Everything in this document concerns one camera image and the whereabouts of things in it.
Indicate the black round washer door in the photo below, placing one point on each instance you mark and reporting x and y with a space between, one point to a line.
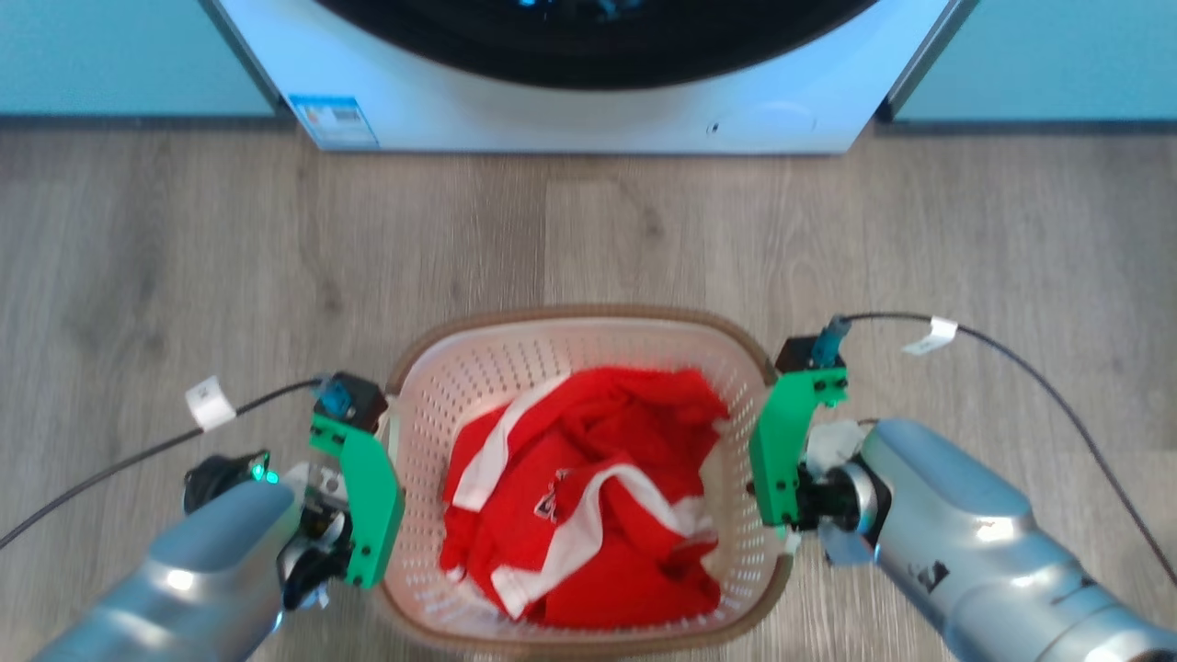
598 55

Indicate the red and white garment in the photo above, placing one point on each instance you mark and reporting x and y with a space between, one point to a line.
607 515

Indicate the round white filter cover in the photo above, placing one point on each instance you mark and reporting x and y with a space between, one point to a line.
768 119

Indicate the white front-load washing machine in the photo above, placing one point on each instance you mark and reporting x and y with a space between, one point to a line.
588 115

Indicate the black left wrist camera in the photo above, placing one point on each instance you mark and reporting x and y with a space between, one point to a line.
360 400

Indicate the blue energy label sticker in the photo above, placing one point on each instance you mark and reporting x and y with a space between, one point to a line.
336 121

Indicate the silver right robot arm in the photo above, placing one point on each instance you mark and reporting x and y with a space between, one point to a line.
984 552

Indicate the large teal cabinet door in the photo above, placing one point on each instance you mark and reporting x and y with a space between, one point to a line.
1048 55
110 55

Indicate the beige perforated laundry basket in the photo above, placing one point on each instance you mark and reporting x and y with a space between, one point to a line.
432 405

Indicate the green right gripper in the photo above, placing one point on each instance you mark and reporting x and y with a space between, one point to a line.
777 450

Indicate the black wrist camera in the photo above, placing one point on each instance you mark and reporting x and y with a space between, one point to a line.
798 354
360 400

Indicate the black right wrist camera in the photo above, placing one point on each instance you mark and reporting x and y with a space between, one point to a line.
798 354

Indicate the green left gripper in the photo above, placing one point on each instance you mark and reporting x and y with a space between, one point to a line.
372 506

